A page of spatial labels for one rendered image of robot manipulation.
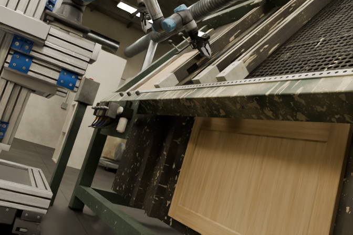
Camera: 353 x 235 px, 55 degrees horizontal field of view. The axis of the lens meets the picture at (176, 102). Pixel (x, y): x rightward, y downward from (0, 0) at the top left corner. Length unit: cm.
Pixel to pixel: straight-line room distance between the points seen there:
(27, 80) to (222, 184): 110
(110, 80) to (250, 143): 472
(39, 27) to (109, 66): 443
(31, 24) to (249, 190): 118
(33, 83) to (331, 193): 144
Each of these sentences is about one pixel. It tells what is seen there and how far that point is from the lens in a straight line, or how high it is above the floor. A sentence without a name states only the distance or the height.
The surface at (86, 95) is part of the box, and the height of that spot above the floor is 81.
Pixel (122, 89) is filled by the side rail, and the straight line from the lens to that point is 268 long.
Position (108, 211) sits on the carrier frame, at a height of 16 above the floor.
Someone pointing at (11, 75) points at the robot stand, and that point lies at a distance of 188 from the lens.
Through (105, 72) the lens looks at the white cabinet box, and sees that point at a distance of 602.
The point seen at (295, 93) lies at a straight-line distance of 106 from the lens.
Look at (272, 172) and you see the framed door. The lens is 137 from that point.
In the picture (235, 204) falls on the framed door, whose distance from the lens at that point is 148.
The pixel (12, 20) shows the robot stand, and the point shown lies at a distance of 167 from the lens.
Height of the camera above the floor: 51
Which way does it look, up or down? 10 degrees up
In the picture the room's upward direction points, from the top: 17 degrees clockwise
